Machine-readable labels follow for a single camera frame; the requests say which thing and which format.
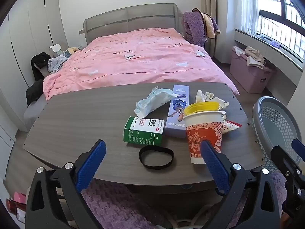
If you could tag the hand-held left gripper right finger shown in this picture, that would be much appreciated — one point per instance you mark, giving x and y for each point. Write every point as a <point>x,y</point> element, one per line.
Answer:
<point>214,169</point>

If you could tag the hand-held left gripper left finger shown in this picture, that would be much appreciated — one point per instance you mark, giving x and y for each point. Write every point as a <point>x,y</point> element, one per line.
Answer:
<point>95,162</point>

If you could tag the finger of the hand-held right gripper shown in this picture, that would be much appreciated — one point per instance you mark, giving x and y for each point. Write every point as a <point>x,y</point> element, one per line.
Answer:
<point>283,158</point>
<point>299,148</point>

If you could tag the grey perforated plastic basket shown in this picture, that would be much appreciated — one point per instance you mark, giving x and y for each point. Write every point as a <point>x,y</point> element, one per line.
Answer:
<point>274,124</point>

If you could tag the red white paper cup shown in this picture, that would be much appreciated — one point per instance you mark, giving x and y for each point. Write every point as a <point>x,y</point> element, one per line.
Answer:
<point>202,128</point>

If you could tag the red white snack wrapper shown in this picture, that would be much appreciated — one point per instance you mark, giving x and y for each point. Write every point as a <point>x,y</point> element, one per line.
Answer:
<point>230,126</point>

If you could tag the black hair band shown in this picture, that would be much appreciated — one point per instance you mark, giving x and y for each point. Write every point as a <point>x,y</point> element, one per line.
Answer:
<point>142,158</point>

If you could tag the green white medicine box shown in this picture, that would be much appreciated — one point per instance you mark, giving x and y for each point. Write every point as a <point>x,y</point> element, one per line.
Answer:
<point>143,131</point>

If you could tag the purple toothpaste box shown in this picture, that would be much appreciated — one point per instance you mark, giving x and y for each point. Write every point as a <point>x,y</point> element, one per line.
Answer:
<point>177,114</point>

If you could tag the cream paper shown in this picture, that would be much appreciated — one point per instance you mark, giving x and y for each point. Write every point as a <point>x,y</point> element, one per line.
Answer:
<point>220,102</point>

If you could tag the white tissue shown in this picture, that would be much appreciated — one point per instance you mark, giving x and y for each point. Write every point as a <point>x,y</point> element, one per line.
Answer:
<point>201,96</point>

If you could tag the wet wipes packet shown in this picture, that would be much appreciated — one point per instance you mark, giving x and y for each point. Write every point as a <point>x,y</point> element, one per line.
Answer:
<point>152,101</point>

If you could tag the white chair base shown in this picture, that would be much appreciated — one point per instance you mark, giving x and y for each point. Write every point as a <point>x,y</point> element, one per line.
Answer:
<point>190,220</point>

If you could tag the grey bed sheet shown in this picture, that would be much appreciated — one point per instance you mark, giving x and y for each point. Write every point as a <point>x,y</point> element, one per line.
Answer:
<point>35,112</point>

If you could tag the pink storage box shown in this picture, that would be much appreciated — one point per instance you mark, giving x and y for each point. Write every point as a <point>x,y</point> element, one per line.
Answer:
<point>250,78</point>

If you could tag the red object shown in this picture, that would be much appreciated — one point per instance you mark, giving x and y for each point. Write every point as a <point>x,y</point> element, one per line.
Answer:
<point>14,206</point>

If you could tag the black garment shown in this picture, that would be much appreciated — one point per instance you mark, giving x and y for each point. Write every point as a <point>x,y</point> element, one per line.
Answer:
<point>40,60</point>
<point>34,91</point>

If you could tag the beige clothes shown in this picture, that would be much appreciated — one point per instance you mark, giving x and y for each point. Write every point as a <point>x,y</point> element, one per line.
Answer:
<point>255,57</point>

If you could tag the pile of light clothes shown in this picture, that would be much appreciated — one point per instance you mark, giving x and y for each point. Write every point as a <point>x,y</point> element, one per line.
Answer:
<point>57,63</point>

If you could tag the small purple toy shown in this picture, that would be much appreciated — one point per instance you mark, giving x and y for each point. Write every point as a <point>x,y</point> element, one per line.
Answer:
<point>275,44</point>

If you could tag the bed with pink duvet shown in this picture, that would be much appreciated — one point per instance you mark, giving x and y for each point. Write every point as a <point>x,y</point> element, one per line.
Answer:
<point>143,64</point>

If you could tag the white cloth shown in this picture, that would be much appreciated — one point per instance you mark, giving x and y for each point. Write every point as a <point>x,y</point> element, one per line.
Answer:
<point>238,50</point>

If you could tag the grey window ledge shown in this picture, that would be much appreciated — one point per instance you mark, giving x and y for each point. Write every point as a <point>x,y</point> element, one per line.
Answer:
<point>250,41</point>

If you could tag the tissue box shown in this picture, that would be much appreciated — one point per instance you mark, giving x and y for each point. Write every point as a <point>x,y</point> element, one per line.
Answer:
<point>56,48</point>

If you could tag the window with railing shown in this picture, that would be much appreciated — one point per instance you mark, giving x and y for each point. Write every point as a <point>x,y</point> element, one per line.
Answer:
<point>286,16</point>

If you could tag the purple quilted jacket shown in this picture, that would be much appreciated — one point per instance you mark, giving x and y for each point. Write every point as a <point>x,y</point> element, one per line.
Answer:
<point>193,26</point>

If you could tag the grey bed headboard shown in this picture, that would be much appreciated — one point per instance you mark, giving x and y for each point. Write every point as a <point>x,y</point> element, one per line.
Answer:
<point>131,16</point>

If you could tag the white sheer curtain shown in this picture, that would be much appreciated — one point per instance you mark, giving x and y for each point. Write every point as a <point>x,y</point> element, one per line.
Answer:
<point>250,4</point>

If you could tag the white wardrobe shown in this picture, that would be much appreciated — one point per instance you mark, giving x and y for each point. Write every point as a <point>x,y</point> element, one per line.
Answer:
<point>23,28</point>

